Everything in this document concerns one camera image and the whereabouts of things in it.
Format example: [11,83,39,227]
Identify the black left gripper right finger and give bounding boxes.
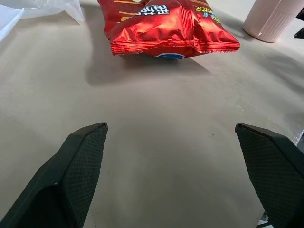
[234,123,304,228]

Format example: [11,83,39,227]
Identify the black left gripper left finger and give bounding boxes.
[0,122,109,228]

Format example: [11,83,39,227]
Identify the white ribbed cup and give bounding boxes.
[242,0,303,43]

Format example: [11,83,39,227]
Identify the clear plastic bag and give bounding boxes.
[0,0,86,43]

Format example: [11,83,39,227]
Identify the red snack bag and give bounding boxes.
[96,0,241,61]

